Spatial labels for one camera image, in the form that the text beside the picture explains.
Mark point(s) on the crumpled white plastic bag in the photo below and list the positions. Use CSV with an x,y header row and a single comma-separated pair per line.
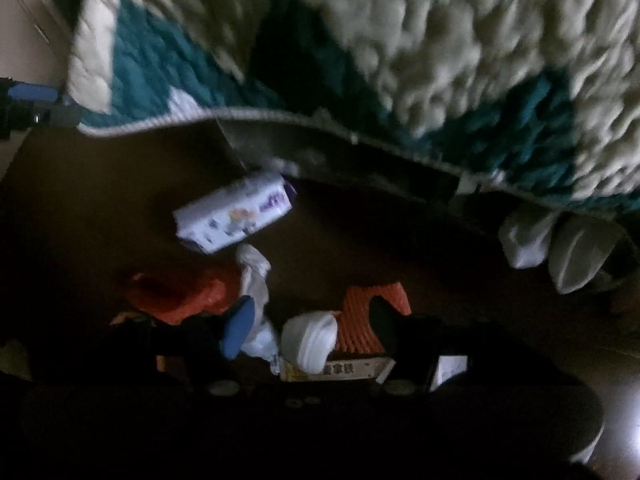
x,y
257,280

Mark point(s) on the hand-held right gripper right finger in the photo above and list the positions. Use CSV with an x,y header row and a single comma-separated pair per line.
x,y
386,327

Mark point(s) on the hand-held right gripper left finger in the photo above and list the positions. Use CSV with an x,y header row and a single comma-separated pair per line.
x,y
238,329

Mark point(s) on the orange ribbed packet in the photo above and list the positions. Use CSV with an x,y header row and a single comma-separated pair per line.
x,y
357,327

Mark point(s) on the flat cardboard box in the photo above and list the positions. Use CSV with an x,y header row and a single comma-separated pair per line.
x,y
340,369

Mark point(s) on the orange plastic bag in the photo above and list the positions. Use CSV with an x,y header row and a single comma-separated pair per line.
x,y
172,294

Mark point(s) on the white purple printed tissue pack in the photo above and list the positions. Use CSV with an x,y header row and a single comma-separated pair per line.
x,y
232,212

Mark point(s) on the teal and white blanket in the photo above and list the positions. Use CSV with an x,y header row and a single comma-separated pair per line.
x,y
400,50

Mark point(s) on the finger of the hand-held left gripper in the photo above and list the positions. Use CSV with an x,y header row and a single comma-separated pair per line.
x,y
31,93
22,119

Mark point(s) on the dark bed frame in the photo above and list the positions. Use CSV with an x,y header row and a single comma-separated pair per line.
x,y
320,147

